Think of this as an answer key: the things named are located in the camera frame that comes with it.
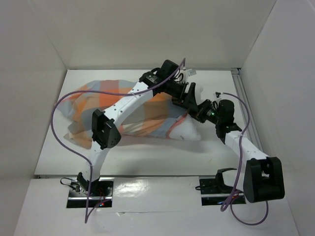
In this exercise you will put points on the checkered orange grey pillowcase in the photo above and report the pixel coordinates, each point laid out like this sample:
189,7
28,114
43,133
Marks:
148,120

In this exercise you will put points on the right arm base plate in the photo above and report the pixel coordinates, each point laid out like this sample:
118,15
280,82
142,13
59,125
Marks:
215,189

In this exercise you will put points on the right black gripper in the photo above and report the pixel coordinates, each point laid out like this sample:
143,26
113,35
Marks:
212,116

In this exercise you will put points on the white pillow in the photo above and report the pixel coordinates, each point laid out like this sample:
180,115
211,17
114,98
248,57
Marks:
180,125

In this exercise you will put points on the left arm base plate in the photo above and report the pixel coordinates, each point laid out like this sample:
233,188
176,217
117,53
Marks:
100,197

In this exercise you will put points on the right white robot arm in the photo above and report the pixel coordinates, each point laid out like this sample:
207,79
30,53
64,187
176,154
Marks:
263,178

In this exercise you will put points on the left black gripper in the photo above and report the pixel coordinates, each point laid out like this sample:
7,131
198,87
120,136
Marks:
177,100

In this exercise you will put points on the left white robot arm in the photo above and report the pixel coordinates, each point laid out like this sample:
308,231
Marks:
106,123

